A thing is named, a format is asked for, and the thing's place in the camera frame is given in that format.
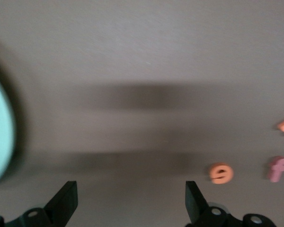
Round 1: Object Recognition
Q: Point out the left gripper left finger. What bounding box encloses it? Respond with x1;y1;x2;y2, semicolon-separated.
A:
0;181;78;227

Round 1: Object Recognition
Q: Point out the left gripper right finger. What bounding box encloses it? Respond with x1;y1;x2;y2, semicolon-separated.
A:
185;181;275;227

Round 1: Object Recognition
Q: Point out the orange letter e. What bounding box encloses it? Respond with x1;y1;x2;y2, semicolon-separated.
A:
208;162;234;185

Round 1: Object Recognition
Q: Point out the pink-red letter f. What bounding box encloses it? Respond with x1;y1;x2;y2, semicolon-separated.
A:
266;156;284;183

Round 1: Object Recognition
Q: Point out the light green plate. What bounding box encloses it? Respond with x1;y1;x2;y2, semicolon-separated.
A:
0;68;17;190

